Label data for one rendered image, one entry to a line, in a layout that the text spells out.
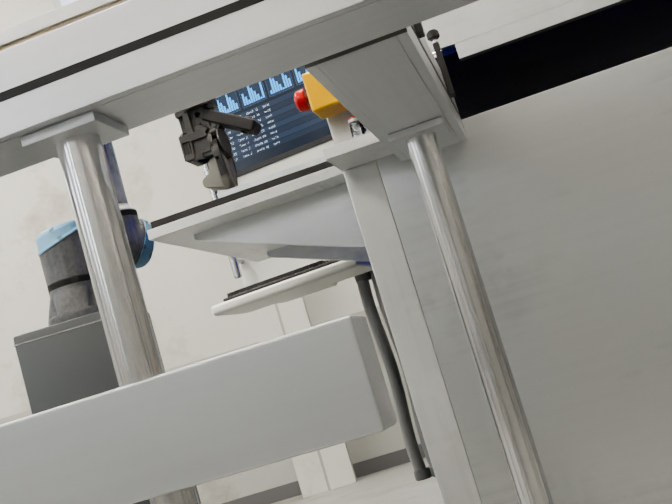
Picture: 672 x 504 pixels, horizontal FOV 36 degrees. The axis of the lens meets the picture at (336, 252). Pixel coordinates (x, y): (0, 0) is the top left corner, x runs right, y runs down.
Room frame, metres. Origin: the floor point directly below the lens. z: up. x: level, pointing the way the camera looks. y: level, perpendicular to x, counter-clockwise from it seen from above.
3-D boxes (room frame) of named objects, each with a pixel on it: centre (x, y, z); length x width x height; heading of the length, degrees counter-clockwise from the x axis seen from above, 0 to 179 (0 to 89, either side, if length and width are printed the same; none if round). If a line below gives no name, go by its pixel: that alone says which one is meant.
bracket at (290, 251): (2.46, -0.01, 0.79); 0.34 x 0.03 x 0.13; 79
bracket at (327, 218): (1.97, 0.09, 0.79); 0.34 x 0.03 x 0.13; 79
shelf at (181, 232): (2.21, 0.03, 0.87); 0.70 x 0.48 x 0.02; 169
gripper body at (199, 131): (2.00, 0.19, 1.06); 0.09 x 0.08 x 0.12; 79
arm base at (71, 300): (2.26, 0.58, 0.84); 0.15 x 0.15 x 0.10
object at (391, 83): (1.46, -0.15, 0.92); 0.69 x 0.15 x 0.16; 169
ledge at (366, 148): (1.74, -0.11, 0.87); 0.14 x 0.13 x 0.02; 79
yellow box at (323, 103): (1.76, -0.07, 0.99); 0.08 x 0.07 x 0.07; 79
